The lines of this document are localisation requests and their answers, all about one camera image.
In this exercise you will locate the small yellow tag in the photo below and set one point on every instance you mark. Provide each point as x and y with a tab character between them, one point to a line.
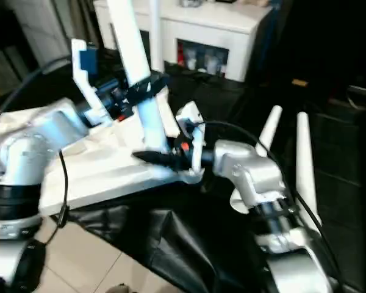
299	82

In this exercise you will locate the black work mat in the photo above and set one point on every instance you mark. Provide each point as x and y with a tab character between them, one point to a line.
189	244

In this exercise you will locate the white plastic table top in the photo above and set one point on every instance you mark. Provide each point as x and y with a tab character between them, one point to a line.
97	165

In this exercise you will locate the white plastic table leg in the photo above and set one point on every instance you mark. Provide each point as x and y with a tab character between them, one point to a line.
155	33
269	125
140	61
304	159

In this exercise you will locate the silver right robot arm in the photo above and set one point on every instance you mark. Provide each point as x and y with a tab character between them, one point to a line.
256	183

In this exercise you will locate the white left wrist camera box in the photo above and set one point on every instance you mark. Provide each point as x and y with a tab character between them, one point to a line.
85	73

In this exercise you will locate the white sideboard with glass doors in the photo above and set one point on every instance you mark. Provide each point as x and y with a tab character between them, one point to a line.
213	27

